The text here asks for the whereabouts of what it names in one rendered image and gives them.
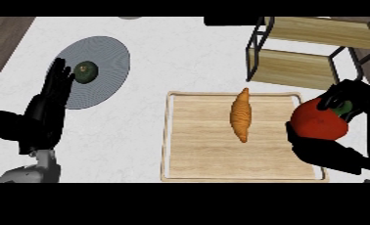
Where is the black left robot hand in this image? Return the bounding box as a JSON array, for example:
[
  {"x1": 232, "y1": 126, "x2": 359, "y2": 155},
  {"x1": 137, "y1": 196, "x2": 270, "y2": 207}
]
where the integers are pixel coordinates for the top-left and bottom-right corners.
[{"x1": 0, "y1": 57, "x2": 76, "y2": 156}]

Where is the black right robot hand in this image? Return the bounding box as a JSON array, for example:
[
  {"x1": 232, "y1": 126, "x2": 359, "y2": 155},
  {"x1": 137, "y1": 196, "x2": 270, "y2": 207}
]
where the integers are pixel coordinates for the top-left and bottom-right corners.
[{"x1": 284, "y1": 78, "x2": 370, "y2": 176}]

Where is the red bell pepper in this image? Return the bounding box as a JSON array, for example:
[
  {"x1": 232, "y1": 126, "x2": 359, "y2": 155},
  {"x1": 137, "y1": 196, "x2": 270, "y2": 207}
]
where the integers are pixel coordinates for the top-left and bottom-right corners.
[{"x1": 288, "y1": 97, "x2": 355, "y2": 141}]

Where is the wooden tray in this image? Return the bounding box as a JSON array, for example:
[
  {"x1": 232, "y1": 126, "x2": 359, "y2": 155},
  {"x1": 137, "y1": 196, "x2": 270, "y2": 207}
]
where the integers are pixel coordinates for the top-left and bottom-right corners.
[{"x1": 158, "y1": 90, "x2": 331, "y2": 183}]

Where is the dark green avocado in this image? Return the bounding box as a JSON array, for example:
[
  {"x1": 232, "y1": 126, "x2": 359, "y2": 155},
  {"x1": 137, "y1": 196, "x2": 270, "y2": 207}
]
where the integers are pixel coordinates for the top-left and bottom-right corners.
[{"x1": 72, "y1": 60, "x2": 99, "y2": 85}]

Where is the grey round placemat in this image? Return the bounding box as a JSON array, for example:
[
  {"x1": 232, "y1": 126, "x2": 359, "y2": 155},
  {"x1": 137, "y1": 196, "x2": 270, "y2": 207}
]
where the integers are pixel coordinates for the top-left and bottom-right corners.
[{"x1": 53, "y1": 35, "x2": 131, "y2": 111}]

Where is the brown wooden cabinet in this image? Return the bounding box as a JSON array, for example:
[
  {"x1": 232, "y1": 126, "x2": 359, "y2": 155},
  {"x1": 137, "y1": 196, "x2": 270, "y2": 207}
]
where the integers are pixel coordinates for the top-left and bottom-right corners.
[{"x1": 0, "y1": 16, "x2": 36, "y2": 72}]

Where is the wooden tiered shelf black frame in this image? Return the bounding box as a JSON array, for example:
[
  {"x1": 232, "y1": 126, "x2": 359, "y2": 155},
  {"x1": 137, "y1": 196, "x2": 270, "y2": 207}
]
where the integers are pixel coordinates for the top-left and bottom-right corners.
[{"x1": 244, "y1": 16, "x2": 370, "y2": 92}]

